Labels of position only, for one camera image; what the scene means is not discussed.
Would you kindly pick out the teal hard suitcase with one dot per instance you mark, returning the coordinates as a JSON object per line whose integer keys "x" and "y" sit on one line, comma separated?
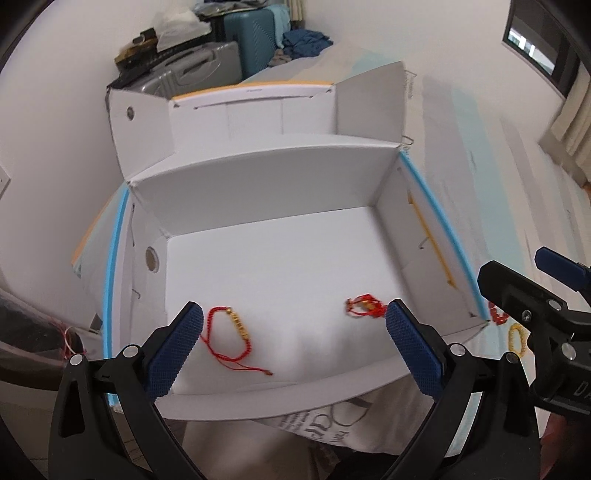
{"x": 258, "y": 33}

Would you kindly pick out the blue folded clothes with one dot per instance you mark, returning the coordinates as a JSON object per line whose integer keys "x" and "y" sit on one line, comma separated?
{"x": 304, "y": 43}

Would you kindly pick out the grey hard suitcase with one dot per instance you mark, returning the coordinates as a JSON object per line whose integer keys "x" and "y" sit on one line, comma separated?
{"x": 197, "y": 68}

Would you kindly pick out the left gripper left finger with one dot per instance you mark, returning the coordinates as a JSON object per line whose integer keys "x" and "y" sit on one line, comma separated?
{"x": 142, "y": 374}

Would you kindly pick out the beige curtain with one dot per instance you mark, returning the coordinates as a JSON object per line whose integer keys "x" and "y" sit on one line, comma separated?
{"x": 568, "y": 139}

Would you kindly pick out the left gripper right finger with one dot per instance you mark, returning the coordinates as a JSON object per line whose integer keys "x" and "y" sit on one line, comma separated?
{"x": 450, "y": 375}

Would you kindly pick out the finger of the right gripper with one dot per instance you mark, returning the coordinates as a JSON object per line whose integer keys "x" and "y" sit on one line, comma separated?
{"x": 572, "y": 274}

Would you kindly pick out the dark window frame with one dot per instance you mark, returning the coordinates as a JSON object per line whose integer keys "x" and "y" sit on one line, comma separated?
{"x": 536, "y": 37}

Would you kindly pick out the open white cardboard box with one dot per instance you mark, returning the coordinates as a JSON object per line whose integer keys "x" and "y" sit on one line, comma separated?
{"x": 270, "y": 205}

